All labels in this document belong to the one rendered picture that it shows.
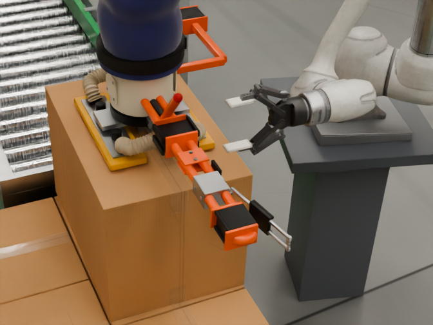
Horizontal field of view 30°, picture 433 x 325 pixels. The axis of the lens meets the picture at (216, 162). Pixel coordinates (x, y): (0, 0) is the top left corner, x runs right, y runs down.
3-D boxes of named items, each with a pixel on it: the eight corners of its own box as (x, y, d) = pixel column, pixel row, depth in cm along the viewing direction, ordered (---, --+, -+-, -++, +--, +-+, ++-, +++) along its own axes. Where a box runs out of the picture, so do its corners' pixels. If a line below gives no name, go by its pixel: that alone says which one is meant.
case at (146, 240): (55, 191, 262) (44, 86, 238) (171, 165, 275) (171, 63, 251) (110, 322, 219) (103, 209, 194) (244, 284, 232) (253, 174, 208)
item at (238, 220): (209, 226, 174) (210, 208, 171) (240, 218, 177) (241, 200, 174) (225, 251, 168) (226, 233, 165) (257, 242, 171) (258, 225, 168)
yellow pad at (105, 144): (73, 103, 230) (72, 88, 227) (107, 97, 233) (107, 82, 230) (110, 171, 205) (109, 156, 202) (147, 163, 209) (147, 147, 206)
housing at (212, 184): (191, 191, 184) (191, 176, 181) (218, 185, 186) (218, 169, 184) (202, 210, 179) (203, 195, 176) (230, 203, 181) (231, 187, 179)
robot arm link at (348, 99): (334, 127, 206) (310, 123, 219) (385, 115, 212) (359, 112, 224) (328, 86, 204) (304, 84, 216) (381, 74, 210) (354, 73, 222)
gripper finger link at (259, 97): (283, 118, 204) (287, 113, 204) (255, 99, 197) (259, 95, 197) (276, 109, 207) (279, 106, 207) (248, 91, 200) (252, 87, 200)
